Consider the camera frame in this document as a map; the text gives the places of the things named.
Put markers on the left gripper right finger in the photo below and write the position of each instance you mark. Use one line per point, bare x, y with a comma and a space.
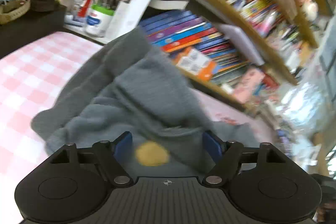
262, 183

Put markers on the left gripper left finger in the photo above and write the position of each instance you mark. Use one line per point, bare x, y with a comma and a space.
73, 182

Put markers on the grey fleece garment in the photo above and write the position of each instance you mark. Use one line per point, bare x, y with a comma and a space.
130, 85

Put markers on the pink cartoon tumbler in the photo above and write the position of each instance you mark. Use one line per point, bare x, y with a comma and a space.
248, 84

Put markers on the pink checked tablecloth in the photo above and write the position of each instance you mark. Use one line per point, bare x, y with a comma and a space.
31, 80

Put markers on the orange white small box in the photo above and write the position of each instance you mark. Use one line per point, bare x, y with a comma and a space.
196, 63

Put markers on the white tablet on books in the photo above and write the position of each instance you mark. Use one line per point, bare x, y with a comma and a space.
242, 42

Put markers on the black box on left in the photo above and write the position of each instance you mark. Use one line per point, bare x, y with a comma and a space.
30, 27

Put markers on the white green-lidded pen jar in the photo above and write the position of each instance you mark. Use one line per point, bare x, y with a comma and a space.
98, 20

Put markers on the row of blue purple books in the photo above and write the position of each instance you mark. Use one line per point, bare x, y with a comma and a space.
174, 31

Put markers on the white bookshelf frame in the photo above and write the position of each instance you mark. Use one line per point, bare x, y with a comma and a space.
126, 19

